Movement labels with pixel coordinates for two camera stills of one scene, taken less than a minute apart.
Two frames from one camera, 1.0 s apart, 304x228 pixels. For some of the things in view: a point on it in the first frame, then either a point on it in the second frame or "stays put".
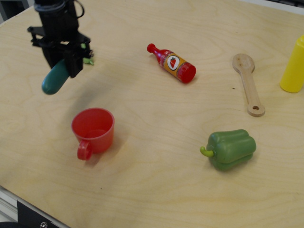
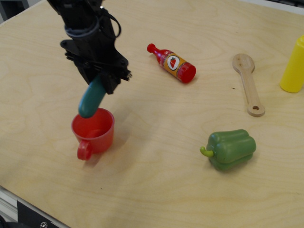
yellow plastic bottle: x=292 y=80 stays put
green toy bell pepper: x=229 y=148 stays put
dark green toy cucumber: x=58 y=74 -> x=92 y=98
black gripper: x=60 y=26 -> x=92 y=48
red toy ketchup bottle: x=171 y=62 stays put
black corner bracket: x=28 y=218 stays put
